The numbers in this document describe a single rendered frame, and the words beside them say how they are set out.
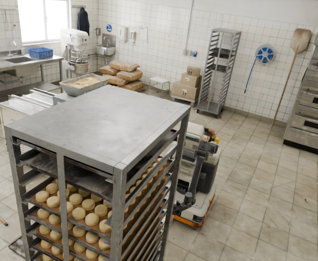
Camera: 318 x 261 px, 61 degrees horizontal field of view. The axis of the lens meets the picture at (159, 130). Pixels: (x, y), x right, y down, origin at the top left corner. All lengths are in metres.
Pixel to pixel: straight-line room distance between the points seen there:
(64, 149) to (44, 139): 0.09
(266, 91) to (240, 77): 0.65
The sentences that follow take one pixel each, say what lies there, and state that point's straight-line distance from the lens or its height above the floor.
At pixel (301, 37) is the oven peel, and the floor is 1.88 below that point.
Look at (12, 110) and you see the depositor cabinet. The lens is 3.81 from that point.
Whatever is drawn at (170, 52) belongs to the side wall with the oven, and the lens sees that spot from 6.99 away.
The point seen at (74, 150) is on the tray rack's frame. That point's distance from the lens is 0.89.
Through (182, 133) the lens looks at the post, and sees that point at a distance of 1.36.
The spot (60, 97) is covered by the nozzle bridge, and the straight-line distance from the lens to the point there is 3.15.
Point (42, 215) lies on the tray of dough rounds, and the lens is 1.26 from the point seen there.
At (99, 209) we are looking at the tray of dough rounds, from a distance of 1.12.
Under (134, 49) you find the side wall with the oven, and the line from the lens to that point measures 7.51.
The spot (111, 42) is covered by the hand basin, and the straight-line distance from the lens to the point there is 7.93.
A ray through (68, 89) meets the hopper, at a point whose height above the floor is 1.27.
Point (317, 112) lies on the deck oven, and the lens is 5.45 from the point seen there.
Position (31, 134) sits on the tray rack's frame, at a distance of 1.00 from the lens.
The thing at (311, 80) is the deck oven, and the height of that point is 1.31.
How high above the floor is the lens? 2.28
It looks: 26 degrees down
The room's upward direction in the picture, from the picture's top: 7 degrees clockwise
